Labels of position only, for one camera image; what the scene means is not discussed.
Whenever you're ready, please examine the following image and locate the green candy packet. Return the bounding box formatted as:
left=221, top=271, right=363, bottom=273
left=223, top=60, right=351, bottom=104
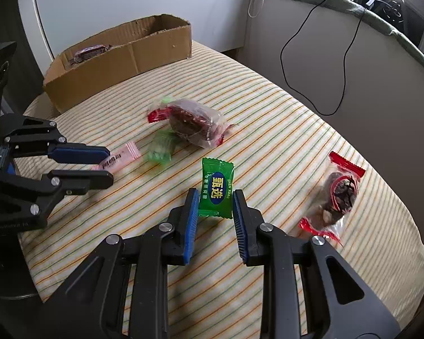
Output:
left=198, top=157, right=234, bottom=218

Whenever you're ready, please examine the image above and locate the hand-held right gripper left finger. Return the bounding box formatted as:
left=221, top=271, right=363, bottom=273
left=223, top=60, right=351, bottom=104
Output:
left=47, top=188, right=200, bottom=339

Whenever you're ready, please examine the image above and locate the black cable with controller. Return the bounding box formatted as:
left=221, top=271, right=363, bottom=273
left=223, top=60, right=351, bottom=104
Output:
left=280, top=0, right=386, bottom=116

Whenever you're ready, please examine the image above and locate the striped beige cloth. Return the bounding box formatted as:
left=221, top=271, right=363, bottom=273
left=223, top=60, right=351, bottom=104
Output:
left=19, top=39, right=424, bottom=339

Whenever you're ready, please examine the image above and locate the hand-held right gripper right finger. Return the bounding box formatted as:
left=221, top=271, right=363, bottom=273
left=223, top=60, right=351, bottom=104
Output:
left=232, top=189, right=401, bottom=339

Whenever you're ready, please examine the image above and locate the translucent green candy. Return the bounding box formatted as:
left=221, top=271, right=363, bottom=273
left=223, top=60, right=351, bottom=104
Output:
left=147, top=131, right=179, bottom=166

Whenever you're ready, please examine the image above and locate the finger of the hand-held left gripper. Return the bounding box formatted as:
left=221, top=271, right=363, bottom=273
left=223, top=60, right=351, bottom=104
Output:
left=0, top=169, right=114, bottom=220
left=2, top=114, right=111, bottom=164

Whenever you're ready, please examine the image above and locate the small red-ended dark snack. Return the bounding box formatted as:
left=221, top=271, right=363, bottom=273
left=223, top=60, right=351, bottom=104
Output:
left=298, top=151, right=366, bottom=248

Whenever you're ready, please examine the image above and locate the pink candy packet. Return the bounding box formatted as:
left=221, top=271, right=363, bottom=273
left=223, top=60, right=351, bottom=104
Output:
left=91, top=141, right=141, bottom=174

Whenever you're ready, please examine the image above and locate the dark snack bar packet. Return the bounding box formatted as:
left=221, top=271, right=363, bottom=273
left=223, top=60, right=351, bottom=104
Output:
left=70, top=43, right=114, bottom=65

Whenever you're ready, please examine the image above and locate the brown cardboard box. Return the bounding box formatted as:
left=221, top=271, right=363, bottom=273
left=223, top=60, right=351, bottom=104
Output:
left=42, top=14, right=192, bottom=114

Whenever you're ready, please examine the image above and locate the large red-ended dark snack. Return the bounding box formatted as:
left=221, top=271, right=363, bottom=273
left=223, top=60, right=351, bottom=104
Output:
left=147, top=98, right=237, bottom=148

